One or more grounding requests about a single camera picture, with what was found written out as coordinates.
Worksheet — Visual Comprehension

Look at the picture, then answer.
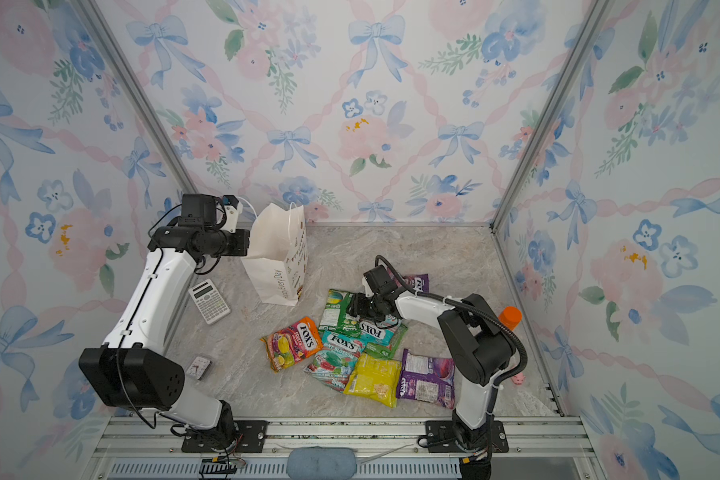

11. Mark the white paper gift bag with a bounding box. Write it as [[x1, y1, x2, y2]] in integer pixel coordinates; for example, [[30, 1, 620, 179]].
[[241, 202, 307, 307]]

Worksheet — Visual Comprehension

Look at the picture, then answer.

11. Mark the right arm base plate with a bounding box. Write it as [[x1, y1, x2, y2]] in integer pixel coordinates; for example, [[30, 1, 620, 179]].
[[417, 417, 509, 455]]

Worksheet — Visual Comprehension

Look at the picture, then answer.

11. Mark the purple pink Fox's candy bag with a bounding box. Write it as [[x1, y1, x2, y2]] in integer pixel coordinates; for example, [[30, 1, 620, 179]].
[[401, 274, 430, 293]]

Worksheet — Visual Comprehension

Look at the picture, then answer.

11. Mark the purple snack bag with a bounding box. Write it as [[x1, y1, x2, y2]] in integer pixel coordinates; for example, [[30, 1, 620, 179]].
[[396, 349, 456, 410]]

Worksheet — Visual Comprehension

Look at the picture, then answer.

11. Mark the aluminium rail frame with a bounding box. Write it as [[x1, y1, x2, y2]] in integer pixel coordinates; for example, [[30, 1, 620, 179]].
[[81, 417, 605, 479]]

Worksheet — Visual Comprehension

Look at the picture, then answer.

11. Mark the yellow snack bag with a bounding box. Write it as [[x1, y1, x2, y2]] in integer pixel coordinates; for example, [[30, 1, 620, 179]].
[[343, 353, 402, 408]]

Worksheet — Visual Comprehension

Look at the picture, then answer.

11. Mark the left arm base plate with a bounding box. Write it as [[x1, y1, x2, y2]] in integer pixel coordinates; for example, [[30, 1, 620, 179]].
[[181, 420, 269, 454]]

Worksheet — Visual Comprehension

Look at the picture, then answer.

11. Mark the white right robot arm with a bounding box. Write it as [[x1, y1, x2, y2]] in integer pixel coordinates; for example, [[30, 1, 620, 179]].
[[360, 265, 528, 452]]

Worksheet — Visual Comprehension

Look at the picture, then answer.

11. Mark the black corrugated cable hose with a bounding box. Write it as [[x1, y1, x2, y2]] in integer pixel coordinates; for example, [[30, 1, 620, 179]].
[[374, 254, 529, 388]]

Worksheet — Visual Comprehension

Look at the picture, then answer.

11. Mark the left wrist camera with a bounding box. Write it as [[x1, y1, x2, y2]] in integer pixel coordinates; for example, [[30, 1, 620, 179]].
[[220, 195, 240, 233]]

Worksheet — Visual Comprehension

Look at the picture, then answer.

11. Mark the teal red Fox's candy bag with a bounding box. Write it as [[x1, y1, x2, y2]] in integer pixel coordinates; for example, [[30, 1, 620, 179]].
[[304, 331, 366, 392]]

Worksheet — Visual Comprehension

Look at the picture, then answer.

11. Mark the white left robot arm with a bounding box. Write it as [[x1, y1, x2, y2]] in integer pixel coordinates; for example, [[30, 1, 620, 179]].
[[78, 226, 250, 450]]

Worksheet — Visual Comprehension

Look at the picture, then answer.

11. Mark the grey blue cushion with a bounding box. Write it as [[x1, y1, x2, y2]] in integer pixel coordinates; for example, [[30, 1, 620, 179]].
[[286, 446, 357, 480]]

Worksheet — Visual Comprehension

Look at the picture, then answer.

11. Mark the green back-side snack bag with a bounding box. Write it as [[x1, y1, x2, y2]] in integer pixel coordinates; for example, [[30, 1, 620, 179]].
[[364, 324, 408, 360]]

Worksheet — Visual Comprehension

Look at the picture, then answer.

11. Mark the small card box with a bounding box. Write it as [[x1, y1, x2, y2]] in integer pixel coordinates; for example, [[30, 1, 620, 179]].
[[186, 355, 212, 380]]

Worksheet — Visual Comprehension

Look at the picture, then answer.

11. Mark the pink small toy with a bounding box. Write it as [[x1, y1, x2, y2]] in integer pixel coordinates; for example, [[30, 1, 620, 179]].
[[511, 373, 526, 386]]

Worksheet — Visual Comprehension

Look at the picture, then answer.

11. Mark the orange Fox's candy bag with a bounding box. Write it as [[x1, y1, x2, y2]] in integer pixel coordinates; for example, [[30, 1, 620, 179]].
[[260, 317, 323, 372]]

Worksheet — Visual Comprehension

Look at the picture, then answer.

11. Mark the white calculator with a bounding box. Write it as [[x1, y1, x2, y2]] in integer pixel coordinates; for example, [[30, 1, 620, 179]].
[[188, 279, 231, 325]]

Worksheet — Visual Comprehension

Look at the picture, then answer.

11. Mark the orange bottle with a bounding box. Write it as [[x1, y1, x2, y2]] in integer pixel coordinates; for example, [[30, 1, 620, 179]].
[[499, 306, 523, 331]]

